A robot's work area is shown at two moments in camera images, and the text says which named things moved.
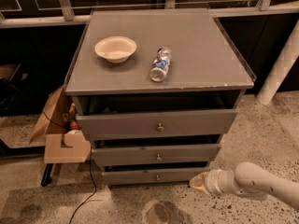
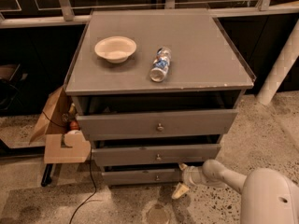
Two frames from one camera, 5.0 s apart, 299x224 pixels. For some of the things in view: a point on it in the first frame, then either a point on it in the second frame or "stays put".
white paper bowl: x=115 y=49 stays put
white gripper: x=212 y=181 -> x=188 y=175
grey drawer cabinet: x=155 y=92 stays put
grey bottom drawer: x=167 y=176 stays put
